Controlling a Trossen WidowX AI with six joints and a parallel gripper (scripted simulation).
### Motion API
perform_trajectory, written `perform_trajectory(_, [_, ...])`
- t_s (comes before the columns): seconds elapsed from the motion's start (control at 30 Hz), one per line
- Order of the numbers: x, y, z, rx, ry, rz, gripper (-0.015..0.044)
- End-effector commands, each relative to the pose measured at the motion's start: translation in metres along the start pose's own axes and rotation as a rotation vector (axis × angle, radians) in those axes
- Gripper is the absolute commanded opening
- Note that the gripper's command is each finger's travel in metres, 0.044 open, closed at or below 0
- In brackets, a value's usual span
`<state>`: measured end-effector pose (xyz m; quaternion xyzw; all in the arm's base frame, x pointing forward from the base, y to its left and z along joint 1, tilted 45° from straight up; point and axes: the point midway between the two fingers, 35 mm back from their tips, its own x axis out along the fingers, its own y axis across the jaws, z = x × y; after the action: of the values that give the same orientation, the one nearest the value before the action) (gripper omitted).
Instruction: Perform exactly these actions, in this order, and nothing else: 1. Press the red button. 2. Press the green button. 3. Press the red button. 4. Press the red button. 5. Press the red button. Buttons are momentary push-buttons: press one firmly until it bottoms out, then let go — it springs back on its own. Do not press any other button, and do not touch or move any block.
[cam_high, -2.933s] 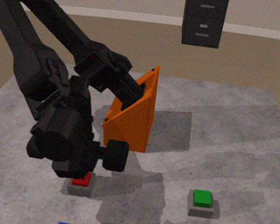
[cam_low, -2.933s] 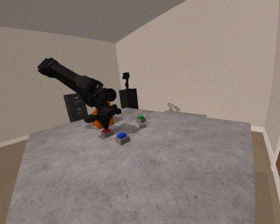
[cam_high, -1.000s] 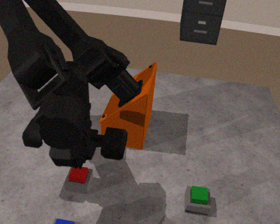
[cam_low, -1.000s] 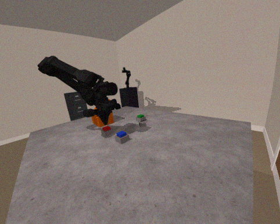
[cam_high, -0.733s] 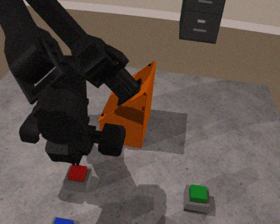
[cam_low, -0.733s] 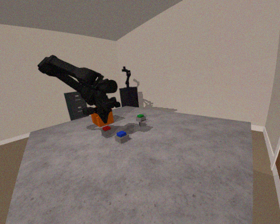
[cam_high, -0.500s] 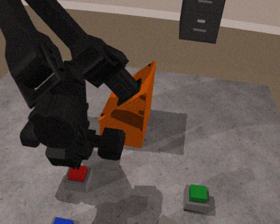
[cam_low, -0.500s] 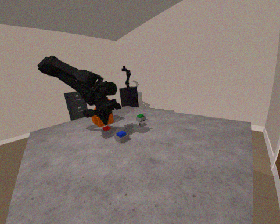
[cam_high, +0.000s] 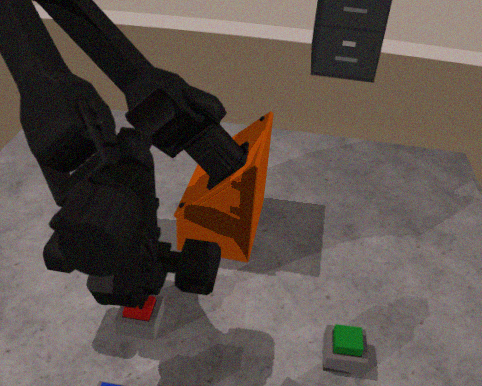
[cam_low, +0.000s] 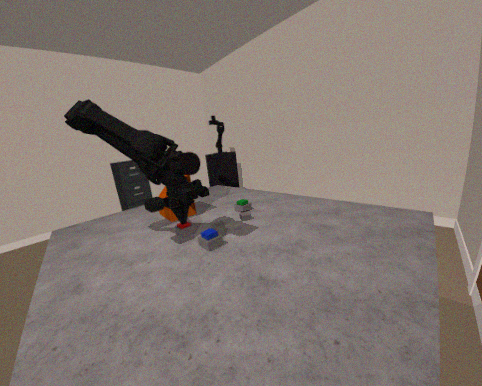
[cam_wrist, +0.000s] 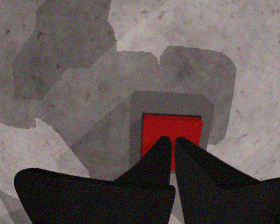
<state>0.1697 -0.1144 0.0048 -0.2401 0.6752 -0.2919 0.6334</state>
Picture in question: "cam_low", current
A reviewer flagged green button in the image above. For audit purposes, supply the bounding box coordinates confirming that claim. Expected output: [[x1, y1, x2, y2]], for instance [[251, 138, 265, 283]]
[[234, 199, 252, 213]]

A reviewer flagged blue button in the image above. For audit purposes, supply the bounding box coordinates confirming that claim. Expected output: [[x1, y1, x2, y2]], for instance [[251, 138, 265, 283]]
[[198, 228, 223, 251]]

